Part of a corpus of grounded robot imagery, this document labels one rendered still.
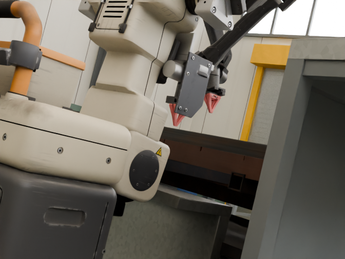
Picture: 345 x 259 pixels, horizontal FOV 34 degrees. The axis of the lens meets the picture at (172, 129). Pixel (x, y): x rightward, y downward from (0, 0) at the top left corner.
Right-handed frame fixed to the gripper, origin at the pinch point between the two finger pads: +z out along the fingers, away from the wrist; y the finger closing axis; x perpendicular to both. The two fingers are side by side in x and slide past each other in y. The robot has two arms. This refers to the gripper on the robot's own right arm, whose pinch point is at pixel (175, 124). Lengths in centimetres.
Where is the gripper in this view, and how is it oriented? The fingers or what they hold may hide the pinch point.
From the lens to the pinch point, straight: 199.3
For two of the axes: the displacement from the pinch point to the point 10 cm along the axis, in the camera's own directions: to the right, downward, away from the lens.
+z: -2.4, 9.7, -0.4
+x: -7.4, -2.1, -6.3
